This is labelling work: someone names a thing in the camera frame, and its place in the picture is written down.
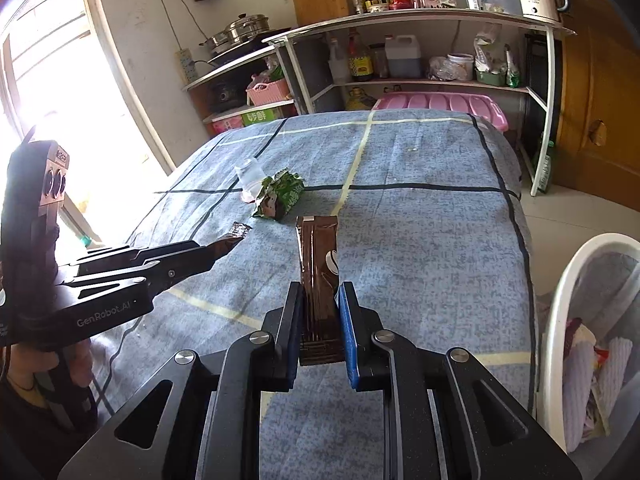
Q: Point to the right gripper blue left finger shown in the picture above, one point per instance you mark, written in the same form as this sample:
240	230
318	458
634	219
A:
199	416

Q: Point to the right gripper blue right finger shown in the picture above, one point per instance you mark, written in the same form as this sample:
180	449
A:
445	416

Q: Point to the dark brown wrapper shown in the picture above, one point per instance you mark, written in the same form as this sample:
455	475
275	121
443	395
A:
322	340

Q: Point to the brown coffee sachet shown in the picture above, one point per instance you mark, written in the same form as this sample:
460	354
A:
221	247

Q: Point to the white trash bin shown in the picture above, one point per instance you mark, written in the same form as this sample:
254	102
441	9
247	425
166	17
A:
588	398

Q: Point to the person left hand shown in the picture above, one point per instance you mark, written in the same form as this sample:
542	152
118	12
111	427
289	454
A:
25	362

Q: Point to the clear plastic jelly cup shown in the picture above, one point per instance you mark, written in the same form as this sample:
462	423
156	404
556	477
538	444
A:
250	175

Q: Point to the green crumpled snack wrapper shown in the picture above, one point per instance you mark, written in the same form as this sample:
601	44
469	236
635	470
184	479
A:
278	194

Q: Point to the blue checked tablecloth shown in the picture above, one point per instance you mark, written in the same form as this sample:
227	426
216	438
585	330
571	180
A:
430	234

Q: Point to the white power strip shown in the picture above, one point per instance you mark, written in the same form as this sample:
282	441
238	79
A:
186	65

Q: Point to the pink woven basket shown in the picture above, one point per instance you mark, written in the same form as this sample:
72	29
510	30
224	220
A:
268	92

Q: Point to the green glass bottle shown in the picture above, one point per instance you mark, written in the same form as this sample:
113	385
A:
546	169

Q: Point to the steel cooking pot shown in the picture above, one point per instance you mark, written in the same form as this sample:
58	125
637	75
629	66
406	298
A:
244	28

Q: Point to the wooden cabinet door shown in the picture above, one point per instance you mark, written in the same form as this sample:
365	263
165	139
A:
597	139

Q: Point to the pink plastic storage lid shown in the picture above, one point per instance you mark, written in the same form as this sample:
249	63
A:
468	103

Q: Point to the dark sauce bottle yellow label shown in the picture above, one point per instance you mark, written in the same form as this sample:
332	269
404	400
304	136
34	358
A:
359	58

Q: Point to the white plastic jug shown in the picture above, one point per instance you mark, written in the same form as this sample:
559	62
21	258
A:
403	55

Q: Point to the white metal shelf rack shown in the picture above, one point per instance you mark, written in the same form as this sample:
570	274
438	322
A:
442	58

